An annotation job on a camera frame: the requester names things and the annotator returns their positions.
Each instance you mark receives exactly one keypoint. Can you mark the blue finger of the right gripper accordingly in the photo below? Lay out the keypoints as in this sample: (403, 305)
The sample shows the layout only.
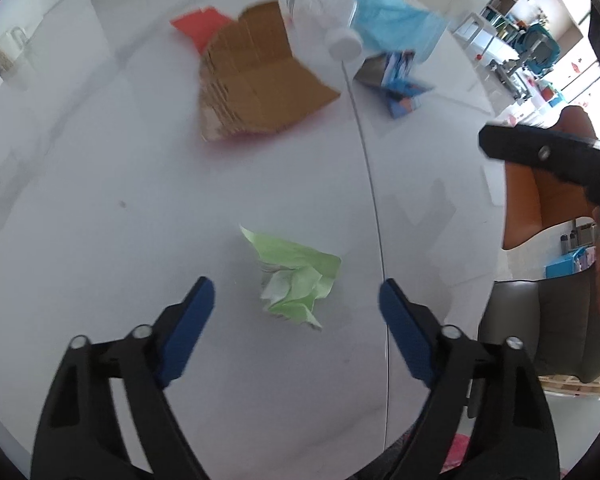
(567, 157)

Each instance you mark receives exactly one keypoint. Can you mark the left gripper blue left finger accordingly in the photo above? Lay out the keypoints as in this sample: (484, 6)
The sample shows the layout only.
(179, 328)

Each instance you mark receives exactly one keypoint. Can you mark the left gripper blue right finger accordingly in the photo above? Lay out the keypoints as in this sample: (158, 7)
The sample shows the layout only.
(413, 328)

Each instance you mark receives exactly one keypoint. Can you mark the green paper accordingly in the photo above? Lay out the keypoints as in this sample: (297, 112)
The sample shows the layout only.
(294, 277)

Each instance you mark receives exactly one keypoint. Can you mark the blue snack carton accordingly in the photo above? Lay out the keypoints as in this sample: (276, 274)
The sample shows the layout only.
(390, 75)

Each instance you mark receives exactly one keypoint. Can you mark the blue surgical mask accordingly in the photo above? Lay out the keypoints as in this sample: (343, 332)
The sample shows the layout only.
(396, 25)

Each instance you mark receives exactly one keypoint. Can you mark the brown cardboard piece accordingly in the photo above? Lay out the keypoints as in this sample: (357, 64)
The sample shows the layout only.
(250, 81)

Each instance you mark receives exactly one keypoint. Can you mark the clear plastic water bottle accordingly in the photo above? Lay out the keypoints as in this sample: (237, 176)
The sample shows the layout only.
(326, 25)

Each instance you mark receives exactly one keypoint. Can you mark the red paper card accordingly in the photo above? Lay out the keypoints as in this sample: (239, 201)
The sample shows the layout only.
(201, 26)

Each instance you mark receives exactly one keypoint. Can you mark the orange leather chair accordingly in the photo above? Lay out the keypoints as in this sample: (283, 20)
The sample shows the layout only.
(536, 201)

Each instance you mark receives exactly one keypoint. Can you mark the teal office chair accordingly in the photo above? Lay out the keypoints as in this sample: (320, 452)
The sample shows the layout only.
(537, 50)

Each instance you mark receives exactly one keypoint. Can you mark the blue tissue box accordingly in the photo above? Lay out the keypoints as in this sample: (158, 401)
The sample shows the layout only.
(579, 260)

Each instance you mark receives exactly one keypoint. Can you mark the grey near chair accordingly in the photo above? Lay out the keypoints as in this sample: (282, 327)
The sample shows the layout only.
(556, 319)

